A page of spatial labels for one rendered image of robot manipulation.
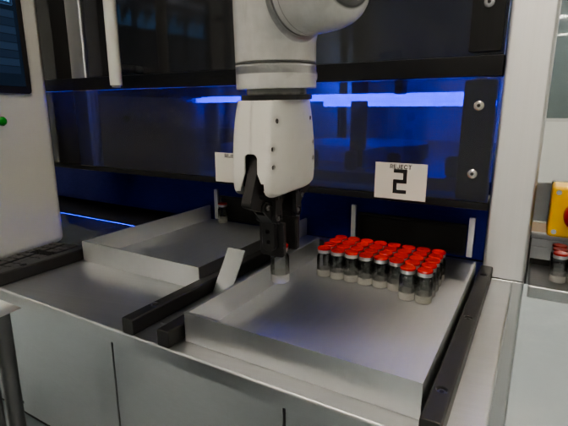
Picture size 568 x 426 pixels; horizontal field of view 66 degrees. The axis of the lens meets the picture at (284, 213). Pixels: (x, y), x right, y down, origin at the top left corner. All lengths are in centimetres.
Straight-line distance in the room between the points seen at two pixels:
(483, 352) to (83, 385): 124
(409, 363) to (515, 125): 38
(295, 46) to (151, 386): 103
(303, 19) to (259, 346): 31
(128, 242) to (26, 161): 40
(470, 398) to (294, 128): 31
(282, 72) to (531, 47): 39
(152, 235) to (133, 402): 60
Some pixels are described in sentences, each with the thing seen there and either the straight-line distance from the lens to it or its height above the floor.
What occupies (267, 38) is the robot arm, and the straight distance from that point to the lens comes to 44.
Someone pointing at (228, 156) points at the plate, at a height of 104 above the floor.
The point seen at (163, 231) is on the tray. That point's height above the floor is 89.
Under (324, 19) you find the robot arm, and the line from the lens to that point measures 39.
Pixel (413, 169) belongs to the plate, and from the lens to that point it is 73.
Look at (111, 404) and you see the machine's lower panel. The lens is 147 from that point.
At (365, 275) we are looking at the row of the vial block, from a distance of 66.
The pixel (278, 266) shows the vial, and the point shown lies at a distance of 50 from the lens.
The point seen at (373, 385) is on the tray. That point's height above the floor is 90.
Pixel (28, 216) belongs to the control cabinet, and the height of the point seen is 89.
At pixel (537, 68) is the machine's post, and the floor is 119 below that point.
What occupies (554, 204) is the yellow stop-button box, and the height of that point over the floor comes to 101.
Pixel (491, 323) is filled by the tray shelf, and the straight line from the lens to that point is 61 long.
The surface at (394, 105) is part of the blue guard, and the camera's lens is 74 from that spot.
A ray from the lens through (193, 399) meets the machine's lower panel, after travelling 120.
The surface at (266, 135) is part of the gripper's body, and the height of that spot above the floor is 111.
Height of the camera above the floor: 113
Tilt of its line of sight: 13 degrees down
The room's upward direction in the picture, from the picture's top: straight up
